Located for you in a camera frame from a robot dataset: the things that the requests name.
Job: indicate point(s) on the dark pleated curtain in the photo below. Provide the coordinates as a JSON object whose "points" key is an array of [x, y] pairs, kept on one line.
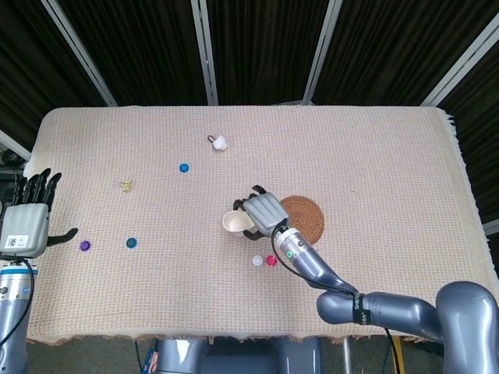
{"points": [[265, 46]]}

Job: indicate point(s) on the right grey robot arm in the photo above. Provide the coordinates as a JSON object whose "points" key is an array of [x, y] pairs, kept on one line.
{"points": [[312, 261]]}

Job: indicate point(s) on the white metal frame post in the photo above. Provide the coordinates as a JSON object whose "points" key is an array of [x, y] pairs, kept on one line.
{"points": [[15, 148], [464, 64], [78, 50], [323, 50], [204, 50]]}

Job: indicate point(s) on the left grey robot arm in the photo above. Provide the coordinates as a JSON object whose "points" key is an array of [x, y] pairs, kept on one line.
{"points": [[11, 311]]}

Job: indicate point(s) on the white bottle cap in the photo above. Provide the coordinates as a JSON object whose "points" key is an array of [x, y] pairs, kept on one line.
{"points": [[257, 260]]}

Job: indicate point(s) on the small yellow toy piece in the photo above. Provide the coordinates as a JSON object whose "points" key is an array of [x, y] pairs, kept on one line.
{"points": [[126, 185]]}

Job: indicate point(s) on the pink bottle cap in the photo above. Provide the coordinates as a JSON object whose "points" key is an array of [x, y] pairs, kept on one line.
{"points": [[271, 260]]}

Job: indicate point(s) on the beige woven tablecloth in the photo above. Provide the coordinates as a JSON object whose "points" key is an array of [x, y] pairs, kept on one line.
{"points": [[156, 292]]}

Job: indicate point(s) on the round woven rattan coaster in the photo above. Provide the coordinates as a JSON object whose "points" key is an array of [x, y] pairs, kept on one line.
{"points": [[308, 218]]}

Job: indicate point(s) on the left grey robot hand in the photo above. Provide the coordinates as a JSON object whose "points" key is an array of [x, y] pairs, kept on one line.
{"points": [[25, 230]]}

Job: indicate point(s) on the small blue bottle cap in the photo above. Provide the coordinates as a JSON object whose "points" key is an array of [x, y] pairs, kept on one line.
{"points": [[184, 168]]}

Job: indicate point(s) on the blue cap with grey centre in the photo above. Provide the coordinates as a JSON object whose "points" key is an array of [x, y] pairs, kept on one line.
{"points": [[132, 243]]}

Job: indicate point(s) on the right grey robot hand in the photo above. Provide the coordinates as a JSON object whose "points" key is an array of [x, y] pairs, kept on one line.
{"points": [[267, 214]]}

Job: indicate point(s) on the white ball with black loop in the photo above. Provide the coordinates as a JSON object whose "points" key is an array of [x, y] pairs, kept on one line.
{"points": [[220, 143]]}

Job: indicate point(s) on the grey robot torso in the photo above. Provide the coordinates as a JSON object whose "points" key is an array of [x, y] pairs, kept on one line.
{"points": [[253, 356]]}

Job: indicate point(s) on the purple bottle cap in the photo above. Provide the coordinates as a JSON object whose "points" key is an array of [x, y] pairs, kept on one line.
{"points": [[85, 245]]}

